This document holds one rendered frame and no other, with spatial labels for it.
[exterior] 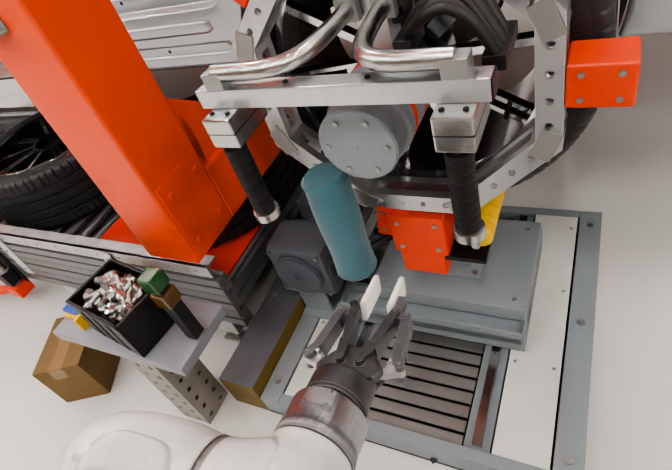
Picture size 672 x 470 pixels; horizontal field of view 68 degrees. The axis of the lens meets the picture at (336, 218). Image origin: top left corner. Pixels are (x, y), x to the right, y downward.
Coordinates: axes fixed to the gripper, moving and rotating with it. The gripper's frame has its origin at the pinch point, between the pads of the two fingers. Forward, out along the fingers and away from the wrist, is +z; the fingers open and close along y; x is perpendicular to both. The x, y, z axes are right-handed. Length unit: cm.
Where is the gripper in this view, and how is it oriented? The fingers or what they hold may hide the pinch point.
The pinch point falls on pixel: (384, 297)
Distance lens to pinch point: 72.3
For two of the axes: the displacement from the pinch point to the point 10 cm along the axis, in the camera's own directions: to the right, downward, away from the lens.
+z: 3.6, -4.9, 7.9
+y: -9.2, -0.2, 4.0
